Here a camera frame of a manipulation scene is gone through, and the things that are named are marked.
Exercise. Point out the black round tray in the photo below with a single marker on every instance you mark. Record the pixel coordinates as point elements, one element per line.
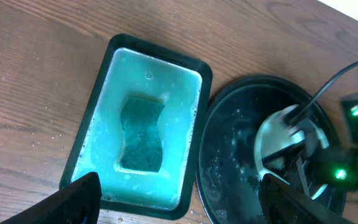
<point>227,178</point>

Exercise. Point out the mint plate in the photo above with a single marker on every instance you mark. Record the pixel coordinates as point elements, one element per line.
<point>273,137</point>

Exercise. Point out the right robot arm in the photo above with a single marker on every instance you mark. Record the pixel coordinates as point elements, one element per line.
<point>331,165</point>

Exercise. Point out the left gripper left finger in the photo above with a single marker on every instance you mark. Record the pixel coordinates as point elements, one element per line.
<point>77,203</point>

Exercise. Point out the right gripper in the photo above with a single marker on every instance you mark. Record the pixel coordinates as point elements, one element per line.
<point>294,162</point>

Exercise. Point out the green yellow sponge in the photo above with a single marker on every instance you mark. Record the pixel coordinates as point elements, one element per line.
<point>142,143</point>

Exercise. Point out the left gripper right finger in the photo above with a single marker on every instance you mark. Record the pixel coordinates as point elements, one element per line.
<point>282,204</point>

